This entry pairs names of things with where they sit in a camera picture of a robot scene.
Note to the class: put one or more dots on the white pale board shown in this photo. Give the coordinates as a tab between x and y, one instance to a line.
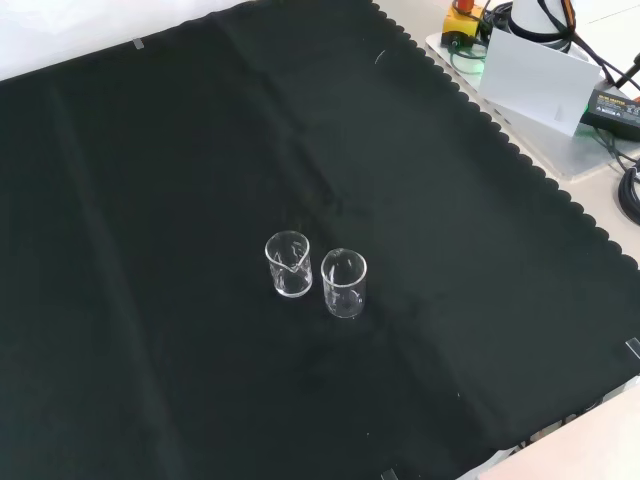
535	75

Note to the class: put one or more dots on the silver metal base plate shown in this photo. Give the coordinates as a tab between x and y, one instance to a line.
540	145

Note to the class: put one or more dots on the black power adapter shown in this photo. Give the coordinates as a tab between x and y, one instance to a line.
615	107

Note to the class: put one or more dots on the yellow stop button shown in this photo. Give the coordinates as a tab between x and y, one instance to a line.
457	22

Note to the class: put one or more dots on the clear glass beaker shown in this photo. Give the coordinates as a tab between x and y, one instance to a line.
295	287
345	307

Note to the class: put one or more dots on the black bench cloth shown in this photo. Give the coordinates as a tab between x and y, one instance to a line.
150	250

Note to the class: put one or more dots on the clear tape strip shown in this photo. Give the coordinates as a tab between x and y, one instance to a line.
633	348
389	475
138	44

